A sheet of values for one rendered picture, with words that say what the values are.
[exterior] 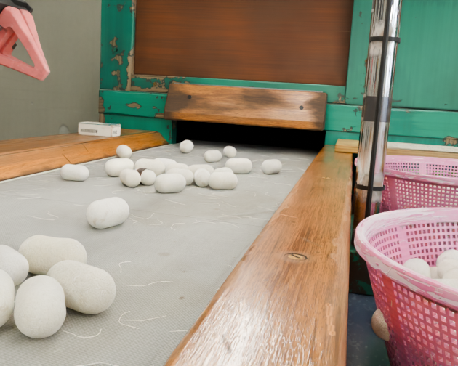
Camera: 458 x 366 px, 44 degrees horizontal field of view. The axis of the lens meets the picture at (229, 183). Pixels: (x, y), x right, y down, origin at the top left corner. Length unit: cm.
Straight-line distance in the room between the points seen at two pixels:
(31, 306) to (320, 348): 12
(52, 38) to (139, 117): 131
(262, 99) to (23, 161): 50
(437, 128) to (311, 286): 85
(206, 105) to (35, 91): 148
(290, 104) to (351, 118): 12
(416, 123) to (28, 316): 91
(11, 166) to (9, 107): 189
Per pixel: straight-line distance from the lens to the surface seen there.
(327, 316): 22
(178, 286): 31
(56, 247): 31
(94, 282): 26
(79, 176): 63
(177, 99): 107
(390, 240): 40
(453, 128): 109
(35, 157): 71
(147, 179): 62
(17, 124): 252
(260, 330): 20
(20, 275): 31
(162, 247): 38
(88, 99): 233
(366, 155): 52
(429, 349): 29
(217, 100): 106
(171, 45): 115
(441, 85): 109
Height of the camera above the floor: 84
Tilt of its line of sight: 9 degrees down
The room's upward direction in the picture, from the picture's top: 4 degrees clockwise
